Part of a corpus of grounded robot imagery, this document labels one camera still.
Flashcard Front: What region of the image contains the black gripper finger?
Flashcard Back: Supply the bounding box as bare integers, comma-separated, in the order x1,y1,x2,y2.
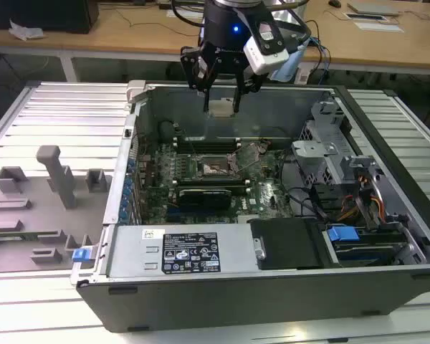
180,44,218,113
232,69,264,113

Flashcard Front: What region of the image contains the silver square CPU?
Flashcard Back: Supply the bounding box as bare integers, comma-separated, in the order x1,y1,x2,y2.
208,98,236,118

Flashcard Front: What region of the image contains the metal socket cover frame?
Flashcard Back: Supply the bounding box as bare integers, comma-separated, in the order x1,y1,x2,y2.
228,142,270,172

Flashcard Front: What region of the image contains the black RAM slot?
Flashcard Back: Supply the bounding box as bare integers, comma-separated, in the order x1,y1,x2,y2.
175,143,239,151
175,137,237,144

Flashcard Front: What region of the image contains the CPU socket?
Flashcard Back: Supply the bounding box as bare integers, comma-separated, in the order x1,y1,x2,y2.
189,153,243,180

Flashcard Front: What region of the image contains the wooden desk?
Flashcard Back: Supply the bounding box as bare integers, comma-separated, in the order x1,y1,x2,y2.
0,0,430,78

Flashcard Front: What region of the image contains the silver drive cage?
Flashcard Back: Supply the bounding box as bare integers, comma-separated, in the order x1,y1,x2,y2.
290,100,355,187

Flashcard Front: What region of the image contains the installed RAM stick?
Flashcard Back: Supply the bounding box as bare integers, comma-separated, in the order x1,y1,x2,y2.
176,178,247,189

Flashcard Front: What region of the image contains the green motherboard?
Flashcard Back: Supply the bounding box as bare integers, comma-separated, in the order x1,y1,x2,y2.
135,141,298,225

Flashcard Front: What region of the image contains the black graphics card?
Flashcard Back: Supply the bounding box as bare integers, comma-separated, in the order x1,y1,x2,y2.
177,188,234,212

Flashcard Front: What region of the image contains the white card with black strip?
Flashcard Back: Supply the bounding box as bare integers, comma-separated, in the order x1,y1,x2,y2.
343,12,388,22

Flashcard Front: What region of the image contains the white paper sheet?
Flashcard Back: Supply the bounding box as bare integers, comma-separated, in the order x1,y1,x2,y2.
354,21,406,33

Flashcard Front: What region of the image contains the grey metal disk bay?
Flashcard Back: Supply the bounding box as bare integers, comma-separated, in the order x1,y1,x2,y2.
338,153,429,268

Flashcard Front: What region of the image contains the grey closed laptop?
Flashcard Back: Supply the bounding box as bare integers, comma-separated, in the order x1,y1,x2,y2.
346,1,402,17

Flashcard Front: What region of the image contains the black plastic shroud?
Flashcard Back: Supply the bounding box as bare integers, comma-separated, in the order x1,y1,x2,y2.
249,216,325,272

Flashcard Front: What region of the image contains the black computer tower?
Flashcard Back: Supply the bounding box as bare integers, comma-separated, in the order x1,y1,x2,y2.
0,0,100,35

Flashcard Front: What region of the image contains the crumpled white paper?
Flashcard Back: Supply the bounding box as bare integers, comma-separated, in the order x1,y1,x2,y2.
9,19,46,41

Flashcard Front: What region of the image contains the hard disk in blue carrier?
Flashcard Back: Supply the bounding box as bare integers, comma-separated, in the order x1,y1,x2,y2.
325,224,409,268

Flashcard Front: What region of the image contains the silver power supply unit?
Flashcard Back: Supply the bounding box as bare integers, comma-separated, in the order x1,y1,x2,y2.
105,224,259,279

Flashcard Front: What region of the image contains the black open PC case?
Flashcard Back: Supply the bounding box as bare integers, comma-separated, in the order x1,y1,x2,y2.
70,80,430,333

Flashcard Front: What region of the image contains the blue plastic case latch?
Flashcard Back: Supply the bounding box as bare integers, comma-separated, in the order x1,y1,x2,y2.
72,247,96,264

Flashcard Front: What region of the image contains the grey parts rack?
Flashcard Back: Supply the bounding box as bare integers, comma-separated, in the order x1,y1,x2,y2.
0,145,110,273

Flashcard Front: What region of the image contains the green spare RAM stick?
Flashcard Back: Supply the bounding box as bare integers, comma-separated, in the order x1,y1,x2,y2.
0,231,60,242

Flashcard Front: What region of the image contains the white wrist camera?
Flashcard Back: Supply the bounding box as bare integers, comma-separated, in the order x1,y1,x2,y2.
243,16,290,76

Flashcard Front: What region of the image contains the grey plastic corner bracket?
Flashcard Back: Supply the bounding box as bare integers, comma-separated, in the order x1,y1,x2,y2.
125,80,146,105

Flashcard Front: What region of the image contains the blue cable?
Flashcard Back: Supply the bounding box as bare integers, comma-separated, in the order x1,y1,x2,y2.
306,34,333,87

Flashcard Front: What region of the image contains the orange yellow wire bundle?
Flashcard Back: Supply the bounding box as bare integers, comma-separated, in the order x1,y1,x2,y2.
338,175,386,221

